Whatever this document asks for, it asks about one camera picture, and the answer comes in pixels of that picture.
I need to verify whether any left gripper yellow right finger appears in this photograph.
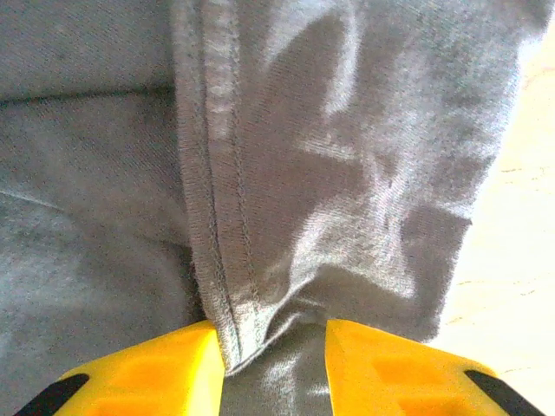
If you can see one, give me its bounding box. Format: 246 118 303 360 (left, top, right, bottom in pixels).
324 318 548 416

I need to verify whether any grey t-shirt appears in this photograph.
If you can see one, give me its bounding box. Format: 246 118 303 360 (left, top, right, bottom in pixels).
0 0 555 416

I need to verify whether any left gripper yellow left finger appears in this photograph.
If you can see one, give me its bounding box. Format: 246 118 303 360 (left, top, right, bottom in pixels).
12 320 227 416

